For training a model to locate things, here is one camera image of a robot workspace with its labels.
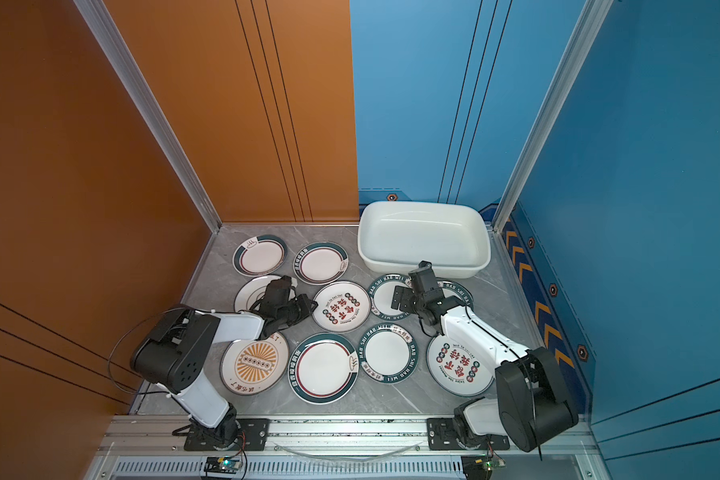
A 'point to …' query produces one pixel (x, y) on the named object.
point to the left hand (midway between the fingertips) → (320, 301)
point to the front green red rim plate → (323, 369)
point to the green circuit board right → (479, 467)
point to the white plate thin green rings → (254, 290)
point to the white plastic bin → (394, 237)
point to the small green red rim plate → (259, 255)
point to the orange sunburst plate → (252, 367)
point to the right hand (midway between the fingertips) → (404, 297)
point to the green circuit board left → (222, 465)
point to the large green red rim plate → (320, 263)
